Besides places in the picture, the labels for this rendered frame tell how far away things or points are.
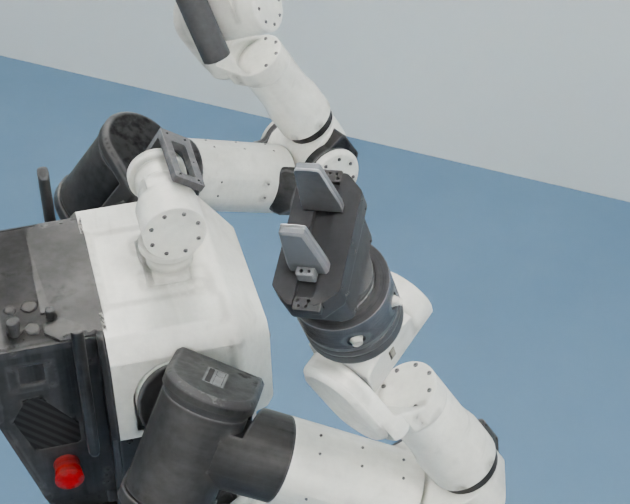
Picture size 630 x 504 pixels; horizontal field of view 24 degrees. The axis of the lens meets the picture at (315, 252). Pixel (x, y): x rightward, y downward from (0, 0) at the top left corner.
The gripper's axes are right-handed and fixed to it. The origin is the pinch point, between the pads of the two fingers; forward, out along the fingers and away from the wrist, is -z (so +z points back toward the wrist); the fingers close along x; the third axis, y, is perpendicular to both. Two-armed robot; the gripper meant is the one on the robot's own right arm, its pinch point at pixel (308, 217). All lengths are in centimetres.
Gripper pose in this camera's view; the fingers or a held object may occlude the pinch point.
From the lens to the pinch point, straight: 111.5
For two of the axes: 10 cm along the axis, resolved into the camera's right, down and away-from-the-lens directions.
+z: 2.2, 4.7, 8.5
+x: 2.1, -8.8, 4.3
